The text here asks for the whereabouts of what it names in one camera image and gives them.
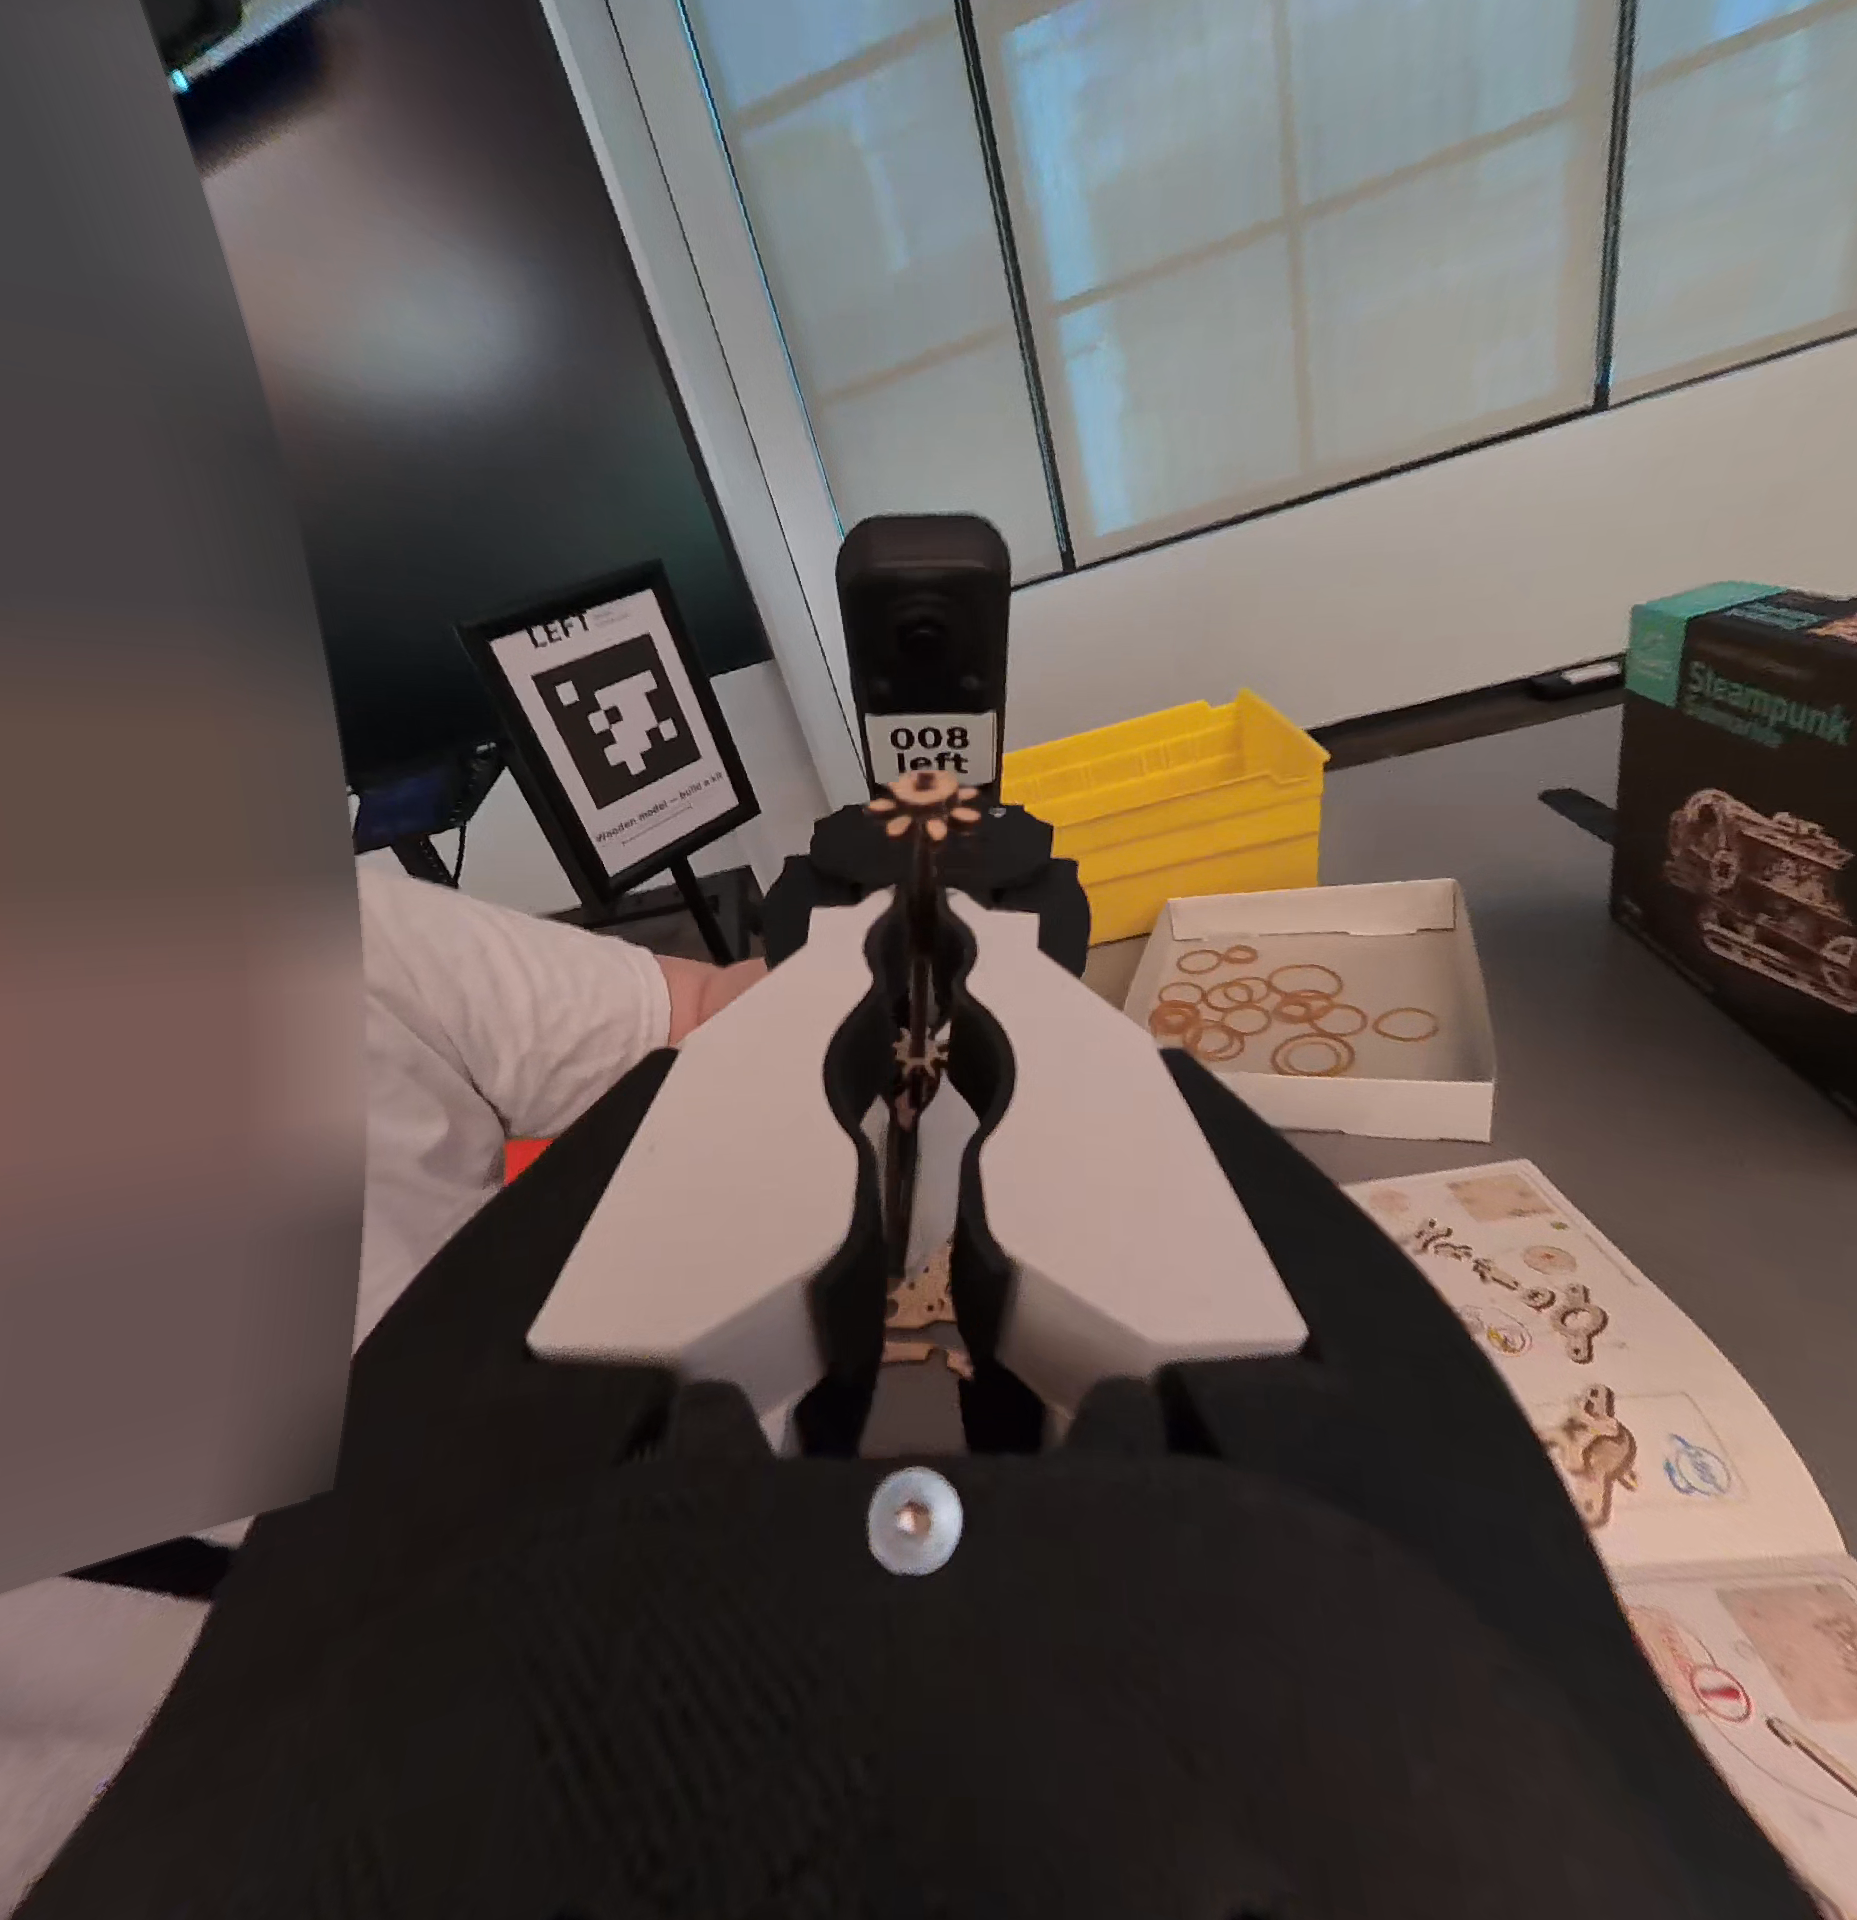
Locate framed marker sign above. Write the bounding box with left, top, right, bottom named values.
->
left=455, top=560, right=763, bottom=907

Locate white cardboard box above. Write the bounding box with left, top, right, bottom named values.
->
left=1123, top=878, right=1500, bottom=1145

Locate large black screen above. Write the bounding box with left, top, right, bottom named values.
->
left=185, top=0, right=772, bottom=783

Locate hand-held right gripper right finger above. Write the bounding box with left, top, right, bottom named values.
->
left=923, top=899, right=1308, bottom=1453

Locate black kit box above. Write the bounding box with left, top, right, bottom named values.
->
left=1609, top=586, right=1857, bottom=1153

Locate pile of rubber bands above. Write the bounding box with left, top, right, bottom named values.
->
left=1148, top=940, right=1443, bottom=1083

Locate person's left forearm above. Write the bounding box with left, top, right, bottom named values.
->
left=660, top=958, right=776, bottom=1054

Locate paper instruction sheet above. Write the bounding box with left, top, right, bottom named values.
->
left=1340, top=1157, right=1857, bottom=1920

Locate laser-cut plywood parts sheet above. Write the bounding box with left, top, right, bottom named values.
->
left=879, top=1241, right=976, bottom=1376

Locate yellow plastic bin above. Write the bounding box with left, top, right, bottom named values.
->
left=999, top=688, right=1333, bottom=949

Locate large window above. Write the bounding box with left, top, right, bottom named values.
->
left=613, top=0, right=1857, bottom=578

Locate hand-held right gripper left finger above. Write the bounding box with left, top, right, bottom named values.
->
left=525, top=899, right=931, bottom=1453

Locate black sign stand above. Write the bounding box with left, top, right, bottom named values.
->
left=389, top=811, right=767, bottom=970

